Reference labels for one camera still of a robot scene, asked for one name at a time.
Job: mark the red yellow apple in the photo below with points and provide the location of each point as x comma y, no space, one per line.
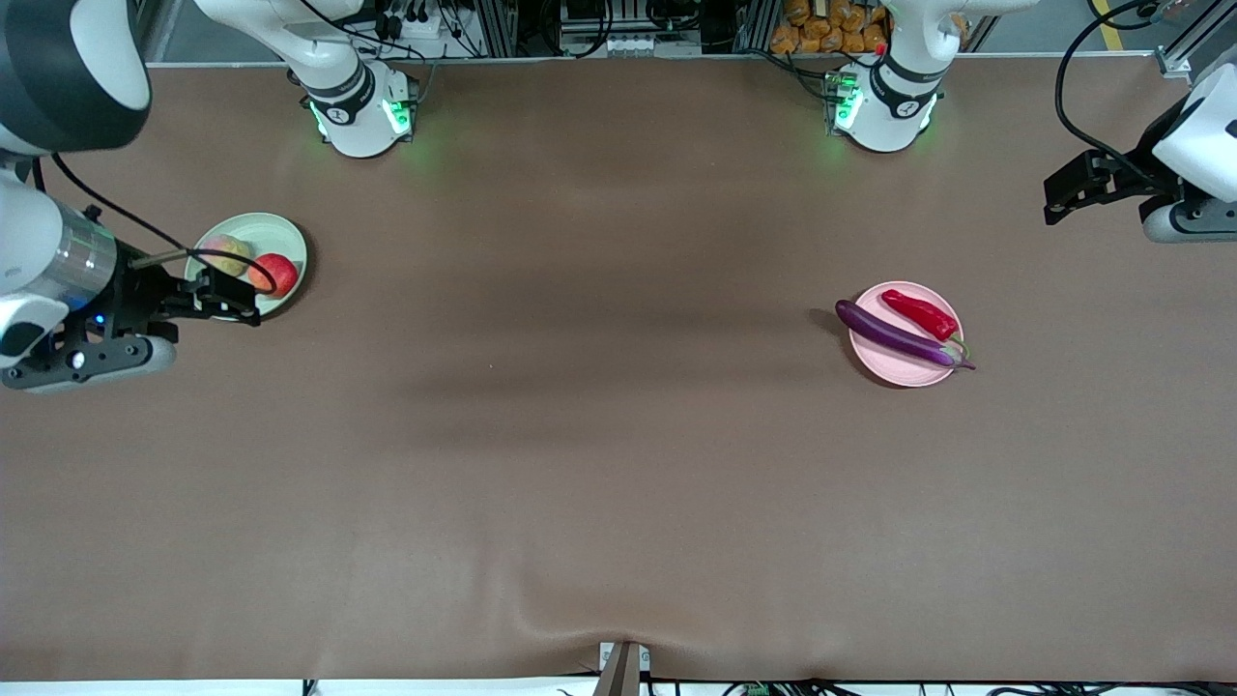
280,274

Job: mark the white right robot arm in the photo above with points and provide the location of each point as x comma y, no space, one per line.
77,58

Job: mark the pink round plate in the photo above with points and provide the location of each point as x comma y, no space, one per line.
899,372

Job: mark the pile of orange bags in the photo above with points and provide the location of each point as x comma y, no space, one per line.
831,29

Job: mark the white terminal strip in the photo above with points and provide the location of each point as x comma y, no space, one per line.
633,45

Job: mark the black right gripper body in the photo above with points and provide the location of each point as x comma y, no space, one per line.
133,293

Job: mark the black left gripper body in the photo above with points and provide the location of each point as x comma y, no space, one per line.
1146,160

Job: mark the aluminium frame post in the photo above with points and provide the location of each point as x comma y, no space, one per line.
1193,39
159,29

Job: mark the white power strip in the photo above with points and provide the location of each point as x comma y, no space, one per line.
425,29

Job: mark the light green round plate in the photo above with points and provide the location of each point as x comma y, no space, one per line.
261,232

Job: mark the red chili pepper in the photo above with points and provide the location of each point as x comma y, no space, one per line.
918,311

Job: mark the yellow pink peach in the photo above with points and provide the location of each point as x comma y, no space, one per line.
227,253

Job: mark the brown table cover mat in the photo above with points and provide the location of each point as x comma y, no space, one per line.
483,483

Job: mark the brown post with white bracket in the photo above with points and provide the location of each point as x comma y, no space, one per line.
621,672

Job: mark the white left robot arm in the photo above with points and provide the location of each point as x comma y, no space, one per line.
899,106

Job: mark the long purple eggplant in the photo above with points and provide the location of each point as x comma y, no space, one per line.
889,333

